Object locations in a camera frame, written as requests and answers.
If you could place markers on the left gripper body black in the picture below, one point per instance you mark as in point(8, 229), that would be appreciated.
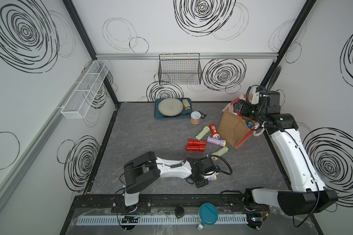
point(201, 181)

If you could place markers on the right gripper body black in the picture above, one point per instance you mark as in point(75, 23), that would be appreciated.
point(247, 110)

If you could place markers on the purple flashlight bottom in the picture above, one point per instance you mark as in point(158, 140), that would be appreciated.
point(212, 178)

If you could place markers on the purple flashlight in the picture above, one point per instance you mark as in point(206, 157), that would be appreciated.
point(215, 141)
point(212, 178)

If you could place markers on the red flashlight top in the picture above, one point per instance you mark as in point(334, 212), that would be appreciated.
point(197, 142)

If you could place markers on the light green flashlight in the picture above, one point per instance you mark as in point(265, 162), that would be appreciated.
point(204, 132)
point(215, 156)

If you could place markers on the brown jute tote bag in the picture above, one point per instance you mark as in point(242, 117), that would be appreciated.
point(234, 129)

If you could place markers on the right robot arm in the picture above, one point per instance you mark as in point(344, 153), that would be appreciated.
point(308, 193)

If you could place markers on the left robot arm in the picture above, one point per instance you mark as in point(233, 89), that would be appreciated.
point(144, 170)

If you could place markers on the purple flashlight near bag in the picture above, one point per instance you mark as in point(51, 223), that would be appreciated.
point(215, 141)

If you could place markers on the red white flashlight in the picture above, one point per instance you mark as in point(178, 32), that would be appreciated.
point(214, 131)

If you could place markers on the teal round lid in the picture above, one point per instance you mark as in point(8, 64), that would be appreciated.
point(208, 215)

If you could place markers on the black round knob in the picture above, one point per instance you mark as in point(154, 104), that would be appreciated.
point(179, 212)

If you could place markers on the small orange can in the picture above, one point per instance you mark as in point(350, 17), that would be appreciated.
point(195, 117)

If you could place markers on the dark teal tray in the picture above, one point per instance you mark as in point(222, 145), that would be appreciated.
point(184, 113)

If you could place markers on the grey round plate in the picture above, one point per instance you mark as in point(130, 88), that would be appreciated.
point(170, 107)

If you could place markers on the white slotted cable duct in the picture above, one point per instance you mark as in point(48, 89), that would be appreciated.
point(96, 220)

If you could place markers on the black wire wall basket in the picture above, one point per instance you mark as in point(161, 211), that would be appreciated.
point(180, 69)

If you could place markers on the white wire wall shelf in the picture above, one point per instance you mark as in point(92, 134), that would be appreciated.
point(86, 90)

